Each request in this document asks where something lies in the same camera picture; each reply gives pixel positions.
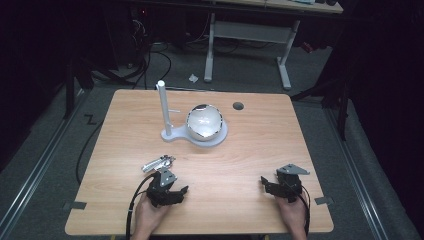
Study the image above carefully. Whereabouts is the silver metal tool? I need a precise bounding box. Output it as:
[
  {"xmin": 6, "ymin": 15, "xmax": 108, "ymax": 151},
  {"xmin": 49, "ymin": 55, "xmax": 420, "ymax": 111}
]
[{"xmin": 141, "ymin": 154, "xmax": 176, "ymax": 173}]

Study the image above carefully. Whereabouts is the white-legged wooden desk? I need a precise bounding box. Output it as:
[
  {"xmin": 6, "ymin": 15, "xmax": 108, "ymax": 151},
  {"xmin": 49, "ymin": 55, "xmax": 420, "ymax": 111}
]
[{"xmin": 203, "ymin": 0, "xmax": 344, "ymax": 91}]

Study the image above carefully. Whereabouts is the white stand with pole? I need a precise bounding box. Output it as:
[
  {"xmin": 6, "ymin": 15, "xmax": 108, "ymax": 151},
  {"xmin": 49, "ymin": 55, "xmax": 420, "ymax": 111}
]
[{"xmin": 155, "ymin": 79, "xmax": 230, "ymax": 148}]

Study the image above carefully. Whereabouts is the shiny metal bowl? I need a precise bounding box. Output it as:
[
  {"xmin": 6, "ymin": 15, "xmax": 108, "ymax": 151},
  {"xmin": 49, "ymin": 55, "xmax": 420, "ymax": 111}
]
[{"xmin": 185, "ymin": 103, "xmax": 224, "ymax": 141}]

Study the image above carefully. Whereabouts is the person's right hand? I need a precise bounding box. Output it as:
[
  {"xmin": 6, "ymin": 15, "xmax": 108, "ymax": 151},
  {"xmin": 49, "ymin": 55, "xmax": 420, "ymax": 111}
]
[{"xmin": 275, "ymin": 194, "xmax": 307, "ymax": 232}]

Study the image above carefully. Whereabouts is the black floor cable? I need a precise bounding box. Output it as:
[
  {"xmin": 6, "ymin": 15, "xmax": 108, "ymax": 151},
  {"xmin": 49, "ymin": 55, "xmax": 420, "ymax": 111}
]
[{"xmin": 75, "ymin": 120, "xmax": 105, "ymax": 186}]

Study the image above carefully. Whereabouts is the bundle of black cables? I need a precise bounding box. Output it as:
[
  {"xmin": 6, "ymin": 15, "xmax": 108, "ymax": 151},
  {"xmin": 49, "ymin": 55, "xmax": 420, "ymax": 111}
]
[{"xmin": 89, "ymin": 19, "xmax": 173, "ymax": 90}]

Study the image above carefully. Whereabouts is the grey tape piece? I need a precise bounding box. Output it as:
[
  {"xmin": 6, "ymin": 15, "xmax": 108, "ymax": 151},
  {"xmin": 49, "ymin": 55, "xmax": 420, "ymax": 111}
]
[
  {"xmin": 314, "ymin": 196, "xmax": 335, "ymax": 206},
  {"xmin": 62, "ymin": 200, "xmax": 88, "ymax": 212}
]

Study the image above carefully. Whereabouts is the black metal stand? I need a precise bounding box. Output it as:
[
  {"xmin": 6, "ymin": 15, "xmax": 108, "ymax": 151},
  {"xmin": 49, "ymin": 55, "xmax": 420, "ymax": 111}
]
[
  {"xmin": 63, "ymin": 56, "xmax": 96, "ymax": 120},
  {"xmin": 290, "ymin": 49, "xmax": 354, "ymax": 142}
]

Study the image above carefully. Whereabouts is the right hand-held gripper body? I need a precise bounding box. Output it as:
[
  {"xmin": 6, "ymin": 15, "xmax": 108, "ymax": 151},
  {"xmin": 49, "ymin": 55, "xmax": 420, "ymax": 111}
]
[{"xmin": 272, "ymin": 163, "xmax": 311, "ymax": 204}]

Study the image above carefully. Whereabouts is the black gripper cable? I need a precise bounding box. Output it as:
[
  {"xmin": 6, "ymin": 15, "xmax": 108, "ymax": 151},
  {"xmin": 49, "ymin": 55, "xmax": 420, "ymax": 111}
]
[
  {"xmin": 125, "ymin": 171, "xmax": 158, "ymax": 240},
  {"xmin": 298, "ymin": 185, "xmax": 312, "ymax": 240}
]

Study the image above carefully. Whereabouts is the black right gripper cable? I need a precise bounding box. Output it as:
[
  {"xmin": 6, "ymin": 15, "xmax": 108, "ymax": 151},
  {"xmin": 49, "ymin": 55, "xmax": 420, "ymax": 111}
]
[{"xmin": 298, "ymin": 185, "xmax": 312, "ymax": 240}]

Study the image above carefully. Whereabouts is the metal floor rail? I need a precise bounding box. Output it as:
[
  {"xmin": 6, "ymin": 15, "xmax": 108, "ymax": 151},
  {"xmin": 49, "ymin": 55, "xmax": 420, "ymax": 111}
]
[
  {"xmin": 323, "ymin": 107, "xmax": 390, "ymax": 240},
  {"xmin": 0, "ymin": 89, "xmax": 92, "ymax": 234}
]

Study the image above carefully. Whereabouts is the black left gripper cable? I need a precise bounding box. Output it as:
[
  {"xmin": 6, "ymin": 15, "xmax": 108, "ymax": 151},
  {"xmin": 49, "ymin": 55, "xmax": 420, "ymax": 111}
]
[{"xmin": 125, "ymin": 171, "xmax": 158, "ymax": 240}]

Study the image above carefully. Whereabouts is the person's left hand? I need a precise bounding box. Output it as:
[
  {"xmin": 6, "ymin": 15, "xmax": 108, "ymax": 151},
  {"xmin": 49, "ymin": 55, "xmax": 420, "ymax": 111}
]
[{"xmin": 134, "ymin": 192, "xmax": 170, "ymax": 232}]

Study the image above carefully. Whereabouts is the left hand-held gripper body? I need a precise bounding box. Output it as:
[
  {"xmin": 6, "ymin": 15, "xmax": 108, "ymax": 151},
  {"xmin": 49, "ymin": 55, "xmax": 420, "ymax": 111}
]
[{"xmin": 145, "ymin": 167, "xmax": 185, "ymax": 208}]

